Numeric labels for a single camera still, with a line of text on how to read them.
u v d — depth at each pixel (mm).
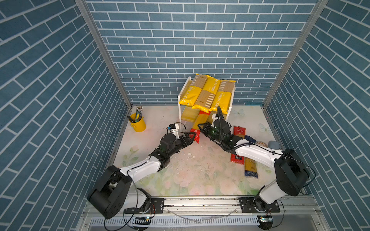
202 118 857
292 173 445
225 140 654
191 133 813
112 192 419
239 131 1019
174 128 767
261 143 966
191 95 772
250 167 845
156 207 728
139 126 992
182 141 730
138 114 966
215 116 793
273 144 966
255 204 679
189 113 958
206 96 771
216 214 728
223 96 764
